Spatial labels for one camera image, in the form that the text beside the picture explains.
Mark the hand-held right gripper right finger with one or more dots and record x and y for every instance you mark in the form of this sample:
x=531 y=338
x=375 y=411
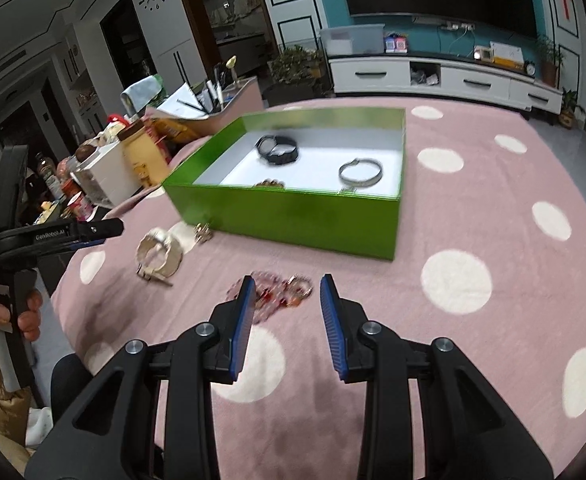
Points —
x=334 y=332

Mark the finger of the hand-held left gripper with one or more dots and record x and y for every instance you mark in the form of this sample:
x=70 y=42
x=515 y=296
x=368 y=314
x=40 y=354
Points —
x=100 y=228
x=88 y=245

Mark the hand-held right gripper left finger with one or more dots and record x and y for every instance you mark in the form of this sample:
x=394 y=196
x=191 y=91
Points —
x=240 y=330

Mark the green cardboard box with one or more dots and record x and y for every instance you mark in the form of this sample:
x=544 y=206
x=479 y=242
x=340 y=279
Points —
x=298 y=222

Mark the person's left hand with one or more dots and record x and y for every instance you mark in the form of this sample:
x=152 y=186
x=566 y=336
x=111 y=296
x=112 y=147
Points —
x=29 y=317

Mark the red tin can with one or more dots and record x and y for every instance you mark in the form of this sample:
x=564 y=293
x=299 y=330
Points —
x=79 y=205

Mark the white plastic container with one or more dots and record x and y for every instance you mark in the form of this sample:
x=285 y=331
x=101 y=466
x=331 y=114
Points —
x=105 y=177

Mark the dark glass bottle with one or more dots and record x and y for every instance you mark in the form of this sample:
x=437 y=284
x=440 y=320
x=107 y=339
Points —
x=45 y=167

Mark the brown lid plastic jar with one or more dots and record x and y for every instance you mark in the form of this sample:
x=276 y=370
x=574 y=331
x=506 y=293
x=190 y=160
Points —
x=143 y=157

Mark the small silver trinket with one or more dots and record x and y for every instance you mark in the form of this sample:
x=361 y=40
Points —
x=203 y=233

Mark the orange snack packet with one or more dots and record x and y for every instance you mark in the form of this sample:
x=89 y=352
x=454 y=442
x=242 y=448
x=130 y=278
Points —
x=175 y=130

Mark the silver mesh wristwatch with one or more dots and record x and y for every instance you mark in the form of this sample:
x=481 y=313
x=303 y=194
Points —
x=359 y=183

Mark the pink dotted blanket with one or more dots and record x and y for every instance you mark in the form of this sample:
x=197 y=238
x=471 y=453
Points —
x=473 y=245

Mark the black wristwatch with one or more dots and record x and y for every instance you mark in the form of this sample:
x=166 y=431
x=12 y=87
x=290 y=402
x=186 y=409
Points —
x=278 y=159

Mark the pen holder with pens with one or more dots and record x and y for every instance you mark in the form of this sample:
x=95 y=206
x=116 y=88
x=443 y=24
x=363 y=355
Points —
x=215 y=92

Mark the pink desk organizer box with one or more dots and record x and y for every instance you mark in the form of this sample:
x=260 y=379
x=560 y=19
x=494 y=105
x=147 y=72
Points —
x=233 y=100

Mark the bushy potted plant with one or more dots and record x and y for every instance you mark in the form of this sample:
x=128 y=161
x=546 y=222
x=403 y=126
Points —
x=295 y=67

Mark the white television cabinet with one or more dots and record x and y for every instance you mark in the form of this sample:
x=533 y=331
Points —
x=473 y=82

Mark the clear plastic storage box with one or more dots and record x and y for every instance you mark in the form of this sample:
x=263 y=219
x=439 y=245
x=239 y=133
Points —
x=353 y=40

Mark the blue small boxes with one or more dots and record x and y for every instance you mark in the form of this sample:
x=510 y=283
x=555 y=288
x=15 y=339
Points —
x=396 y=45

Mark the white and yellow device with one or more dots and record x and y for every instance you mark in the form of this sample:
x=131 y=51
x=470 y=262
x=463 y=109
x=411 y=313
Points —
x=498 y=53

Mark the small potted plant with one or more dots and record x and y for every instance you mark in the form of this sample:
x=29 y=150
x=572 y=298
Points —
x=569 y=107

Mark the small round alarm clock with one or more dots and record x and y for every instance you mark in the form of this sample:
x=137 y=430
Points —
x=530 y=68

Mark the white power strip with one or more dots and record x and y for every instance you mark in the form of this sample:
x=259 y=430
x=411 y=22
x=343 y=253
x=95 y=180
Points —
x=455 y=25

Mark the tall potted plant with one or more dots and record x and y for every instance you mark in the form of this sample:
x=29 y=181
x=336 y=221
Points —
x=549 y=60

